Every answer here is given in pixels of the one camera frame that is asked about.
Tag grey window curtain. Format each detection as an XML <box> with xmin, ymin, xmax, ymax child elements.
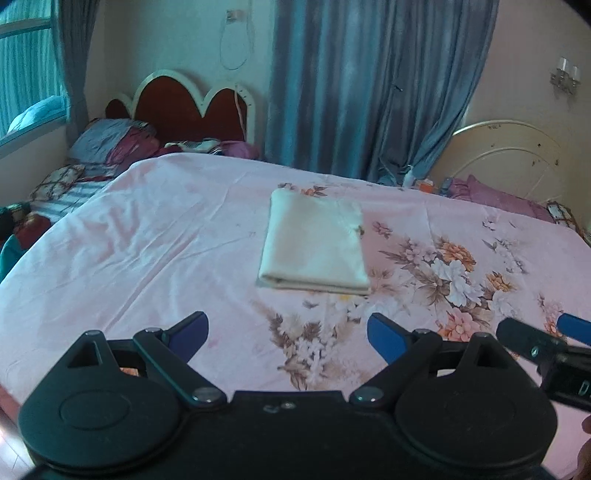
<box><xmin>51</xmin><ymin>0</ymin><xmax>100</xmax><ymax>134</ymax></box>

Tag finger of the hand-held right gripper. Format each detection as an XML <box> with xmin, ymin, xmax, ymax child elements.
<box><xmin>556</xmin><ymin>314</ymin><xmax>591</xmax><ymax>347</ymax></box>
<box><xmin>496</xmin><ymin>318</ymin><xmax>571</xmax><ymax>367</ymax></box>

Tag cream round headboard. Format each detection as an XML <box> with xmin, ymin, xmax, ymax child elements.
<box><xmin>427</xmin><ymin>120</ymin><xmax>564</xmax><ymax>208</ymax></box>

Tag blue and pink pillows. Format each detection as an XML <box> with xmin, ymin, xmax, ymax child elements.
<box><xmin>69</xmin><ymin>117</ymin><xmax>134</xmax><ymax>164</ymax></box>

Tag purple pillow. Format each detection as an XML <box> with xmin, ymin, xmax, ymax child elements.
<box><xmin>448</xmin><ymin>174</ymin><xmax>555</xmax><ymax>224</ymax></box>

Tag blue-grey wide curtain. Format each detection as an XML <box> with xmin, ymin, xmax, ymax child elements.
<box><xmin>263</xmin><ymin>0</ymin><xmax>502</xmax><ymax>185</ymax></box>

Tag patterned crumpled cloth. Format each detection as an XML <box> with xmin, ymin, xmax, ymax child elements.
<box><xmin>164</xmin><ymin>137</ymin><xmax>225</xmax><ymax>154</ymax></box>

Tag pink floral bedsheet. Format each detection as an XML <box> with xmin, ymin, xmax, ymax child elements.
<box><xmin>0</xmin><ymin>153</ymin><xmax>591</xmax><ymax>478</ymax></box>

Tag checked quilt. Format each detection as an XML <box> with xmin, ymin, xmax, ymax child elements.
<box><xmin>28</xmin><ymin>164</ymin><xmax>86</xmax><ymax>204</ymax></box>

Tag checked patterned pillow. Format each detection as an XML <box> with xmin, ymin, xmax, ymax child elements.
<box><xmin>547</xmin><ymin>200</ymin><xmax>585</xmax><ymax>232</ymax></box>

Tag purple crumpled cloth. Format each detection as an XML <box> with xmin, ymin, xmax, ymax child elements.
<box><xmin>222</xmin><ymin>141</ymin><xmax>259</xmax><ymax>160</ymax></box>

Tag glass wall lamp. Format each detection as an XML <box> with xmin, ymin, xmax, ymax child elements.
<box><xmin>549</xmin><ymin>58</ymin><xmax>581</xmax><ymax>95</ymax></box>

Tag white looped hanging cable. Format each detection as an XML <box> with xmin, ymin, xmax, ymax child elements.
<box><xmin>221</xmin><ymin>21</ymin><xmax>256</xmax><ymax>71</ymax></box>

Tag window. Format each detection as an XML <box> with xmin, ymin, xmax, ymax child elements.
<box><xmin>0</xmin><ymin>0</ymin><xmax>70</xmax><ymax>148</ymax></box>

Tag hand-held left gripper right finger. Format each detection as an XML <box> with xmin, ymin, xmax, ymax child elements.
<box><xmin>349</xmin><ymin>312</ymin><xmax>511</xmax><ymax>408</ymax></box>

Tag white knit sweater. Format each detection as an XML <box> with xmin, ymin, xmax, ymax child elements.
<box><xmin>256</xmin><ymin>187</ymin><xmax>372</xmax><ymax>296</ymax></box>

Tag red scalloped headboard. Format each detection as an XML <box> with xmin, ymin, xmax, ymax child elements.
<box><xmin>105</xmin><ymin>69</ymin><xmax>257</xmax><ymax>146</ymax></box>

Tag dark patterned cloth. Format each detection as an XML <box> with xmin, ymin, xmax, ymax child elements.
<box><xmin>0</xmin><ymin>203</ymin><xmax>51</xmax><ymax>259</ymax></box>

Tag person's right hand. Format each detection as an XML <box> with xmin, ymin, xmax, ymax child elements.
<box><xmin>573</xmin><ymin>411</ymin><xmax>591</xmax><ymax>480</ymax></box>

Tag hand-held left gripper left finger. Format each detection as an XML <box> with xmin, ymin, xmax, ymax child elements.
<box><xmin>65</xmin><ymin>311</ymin><xmax>228</xmax><ymax>410</ymax></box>

